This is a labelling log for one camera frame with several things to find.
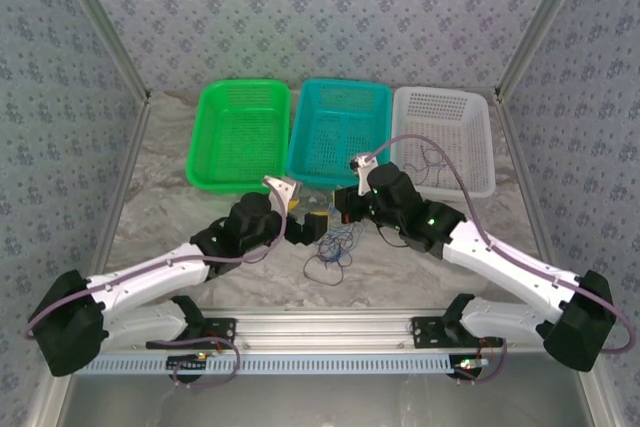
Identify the teal plastic basket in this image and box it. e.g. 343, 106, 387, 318
285, 77, 394, 192

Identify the aluminium side rail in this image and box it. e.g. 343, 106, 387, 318
492, 91, 571, 313
77, 94, 151, 316

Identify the thin dark purple cable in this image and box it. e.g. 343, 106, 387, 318
403, 145, 451, 183
314, 231, 354, 268
303, 234, 349, 284

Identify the left small controller board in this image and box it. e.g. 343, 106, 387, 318
167, 352, 210, 374

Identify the right small controller board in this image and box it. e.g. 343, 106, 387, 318
452, 354, 490, 382

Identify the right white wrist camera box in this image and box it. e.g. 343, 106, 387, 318
349, 152, 377, 197

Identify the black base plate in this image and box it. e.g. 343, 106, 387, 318
145, 317, 237, 351
410, 315, 504, 350

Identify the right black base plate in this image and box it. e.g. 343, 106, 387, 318
410, 315, 504, 350

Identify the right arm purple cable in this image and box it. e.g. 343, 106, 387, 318
367, 134, 636, 387

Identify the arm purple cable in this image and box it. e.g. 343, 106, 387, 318
25, 179, 301, 389
367, 134, 636, 387

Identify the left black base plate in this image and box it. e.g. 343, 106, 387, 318
145, 317, 237, 351

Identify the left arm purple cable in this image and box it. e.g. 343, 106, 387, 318
25, 179, 301, 389

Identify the aluminium mounting rail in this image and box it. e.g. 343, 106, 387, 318
53, 310, 600, 352

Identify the small controller board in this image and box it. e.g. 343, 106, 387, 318
452, 354, 490, 382
167, 352, 210, 374

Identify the white plastic basket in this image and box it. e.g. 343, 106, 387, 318
391, 85, 497, 199

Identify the green plastic basket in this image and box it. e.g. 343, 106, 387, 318
184, 78, 293, 195

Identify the white slotted cable duct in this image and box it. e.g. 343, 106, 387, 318
73, 352, 454, 377

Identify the aluminium frame post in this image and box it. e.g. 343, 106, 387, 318
494, 0, 596, 101
49, 0, 152, 104

